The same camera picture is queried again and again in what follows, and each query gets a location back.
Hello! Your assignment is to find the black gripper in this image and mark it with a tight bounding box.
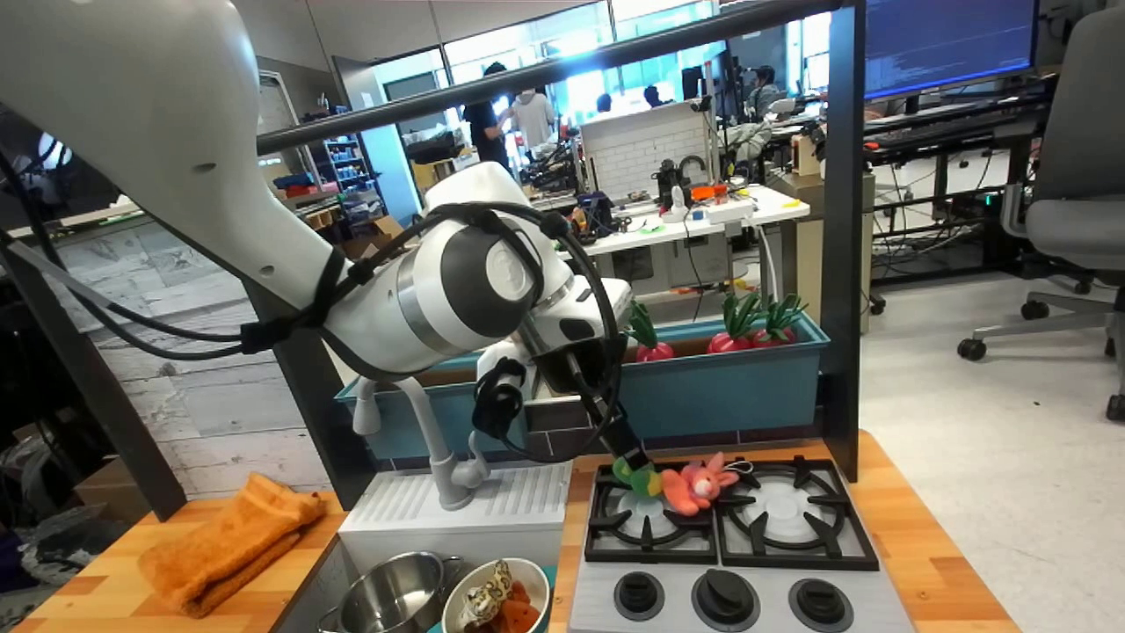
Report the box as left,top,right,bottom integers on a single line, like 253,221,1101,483
524,314,653,476

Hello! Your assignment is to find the green yellow plush toy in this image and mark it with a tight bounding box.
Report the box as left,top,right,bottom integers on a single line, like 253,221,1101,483
608,458,665,499

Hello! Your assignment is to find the pink bunny plush toy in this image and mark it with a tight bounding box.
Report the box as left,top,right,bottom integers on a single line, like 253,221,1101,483
653,450,746,519

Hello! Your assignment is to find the orange terry cloth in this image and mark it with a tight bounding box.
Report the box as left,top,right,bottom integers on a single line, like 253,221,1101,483
133,470,334,623

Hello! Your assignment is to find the white toy sink unit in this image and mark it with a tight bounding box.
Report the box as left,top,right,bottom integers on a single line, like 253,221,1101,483
276,452,577,633

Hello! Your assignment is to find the black stove knob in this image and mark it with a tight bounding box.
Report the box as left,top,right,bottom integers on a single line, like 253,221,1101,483
789,573,858,633
689,566,762,633
608,570,668,626

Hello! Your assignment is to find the grey toy stove body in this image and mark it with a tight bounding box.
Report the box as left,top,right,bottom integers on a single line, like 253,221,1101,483
566,452,919,633

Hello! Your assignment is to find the dark brick backsplash strip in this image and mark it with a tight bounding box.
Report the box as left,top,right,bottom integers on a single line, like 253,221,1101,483
522,393,851,459

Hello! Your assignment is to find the red toy radish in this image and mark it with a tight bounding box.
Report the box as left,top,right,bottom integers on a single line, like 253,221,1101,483
621,302,679,369
703,295,775,360
756,295,812,354

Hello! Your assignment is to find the black burner grate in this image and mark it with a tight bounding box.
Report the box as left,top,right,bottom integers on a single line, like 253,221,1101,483
584,458,722,566
708,452,882,577

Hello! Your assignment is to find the teal planter box with radishes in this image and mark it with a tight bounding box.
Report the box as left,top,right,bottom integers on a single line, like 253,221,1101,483
593,314,838,445

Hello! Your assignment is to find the grey toy faucet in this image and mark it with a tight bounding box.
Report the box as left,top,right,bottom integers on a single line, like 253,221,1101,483
348,374,496,513

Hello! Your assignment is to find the small orange plush toy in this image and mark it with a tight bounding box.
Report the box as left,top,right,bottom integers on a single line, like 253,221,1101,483
490,585,546,633

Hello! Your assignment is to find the white work table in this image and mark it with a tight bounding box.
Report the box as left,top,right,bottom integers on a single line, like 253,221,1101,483
574,178,816,346

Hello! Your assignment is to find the steel bowl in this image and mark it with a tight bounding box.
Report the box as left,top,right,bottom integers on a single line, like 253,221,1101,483
334,548,457,633

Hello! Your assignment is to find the white board on table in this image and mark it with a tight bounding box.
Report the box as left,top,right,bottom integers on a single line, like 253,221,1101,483
577,99,729,203

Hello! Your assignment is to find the person in white shirt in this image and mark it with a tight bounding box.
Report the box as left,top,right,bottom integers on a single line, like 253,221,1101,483
511,85,566,159

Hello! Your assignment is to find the person in black shirt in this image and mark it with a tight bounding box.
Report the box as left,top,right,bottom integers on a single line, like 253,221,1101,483
462,60,522,174

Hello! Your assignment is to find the black office desk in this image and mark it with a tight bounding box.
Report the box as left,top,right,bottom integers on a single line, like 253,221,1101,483
860,75,1062,287

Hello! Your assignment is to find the blue computer monitor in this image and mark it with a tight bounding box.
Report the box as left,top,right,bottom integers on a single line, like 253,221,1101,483
860,0,1046,105

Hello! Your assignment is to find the grey office chair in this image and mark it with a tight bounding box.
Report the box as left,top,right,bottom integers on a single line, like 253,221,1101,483
953,6,1125,425

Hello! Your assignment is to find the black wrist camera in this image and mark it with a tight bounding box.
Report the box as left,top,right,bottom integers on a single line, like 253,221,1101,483
464,351,536,450

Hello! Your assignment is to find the white bowl with teal handles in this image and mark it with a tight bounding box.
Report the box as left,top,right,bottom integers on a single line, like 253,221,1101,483
437,557,555,633

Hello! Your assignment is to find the black toy kitchen frame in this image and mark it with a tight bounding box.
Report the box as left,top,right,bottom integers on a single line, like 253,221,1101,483
239,0,873,513

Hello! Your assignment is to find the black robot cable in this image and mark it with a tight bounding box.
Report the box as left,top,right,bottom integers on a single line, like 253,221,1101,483
0,150,627,397

